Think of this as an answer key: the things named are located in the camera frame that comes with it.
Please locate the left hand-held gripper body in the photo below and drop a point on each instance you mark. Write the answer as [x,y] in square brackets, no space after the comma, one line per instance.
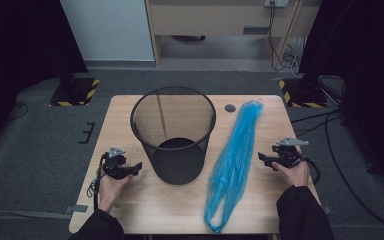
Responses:
[115,165]

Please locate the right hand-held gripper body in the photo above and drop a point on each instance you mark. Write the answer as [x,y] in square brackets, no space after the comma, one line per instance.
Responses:
[288,155]

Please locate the blue plastic bag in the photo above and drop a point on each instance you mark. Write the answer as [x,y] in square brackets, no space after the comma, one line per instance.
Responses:
[231,166]

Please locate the black mesh wastebasket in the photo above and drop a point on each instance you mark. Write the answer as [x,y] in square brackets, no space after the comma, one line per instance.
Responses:
[176,156]

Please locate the person's right hand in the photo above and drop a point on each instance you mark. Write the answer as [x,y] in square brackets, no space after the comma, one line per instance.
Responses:
[296,175]

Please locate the person's left hand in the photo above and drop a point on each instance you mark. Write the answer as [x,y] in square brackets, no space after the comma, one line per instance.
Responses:
[110,191]

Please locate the black floor tape mark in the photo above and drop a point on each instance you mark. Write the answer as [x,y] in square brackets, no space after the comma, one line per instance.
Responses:
[87,132]

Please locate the grey tape strip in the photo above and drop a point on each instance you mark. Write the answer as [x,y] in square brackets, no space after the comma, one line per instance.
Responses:
[327,210]
[76,209]

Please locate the black round table grommet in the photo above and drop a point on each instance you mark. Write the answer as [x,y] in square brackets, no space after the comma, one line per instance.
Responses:
[230,108]

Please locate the black stand base striped edge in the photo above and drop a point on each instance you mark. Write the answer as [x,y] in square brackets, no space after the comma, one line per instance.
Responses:
[305,95]
[75,91]

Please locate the black tripod legs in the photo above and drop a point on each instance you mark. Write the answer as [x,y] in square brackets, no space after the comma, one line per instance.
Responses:
[330,88]

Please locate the black curtain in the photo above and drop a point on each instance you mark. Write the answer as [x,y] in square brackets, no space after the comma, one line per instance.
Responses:
[366,66]
[20,50]

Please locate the white panel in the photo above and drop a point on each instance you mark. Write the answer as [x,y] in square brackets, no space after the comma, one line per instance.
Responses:
[110,30]

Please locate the light wooden desk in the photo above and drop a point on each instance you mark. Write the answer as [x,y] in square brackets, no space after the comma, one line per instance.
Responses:
[206,16]

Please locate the grey power strip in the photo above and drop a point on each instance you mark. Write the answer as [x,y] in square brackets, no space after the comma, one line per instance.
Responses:
[276,2]

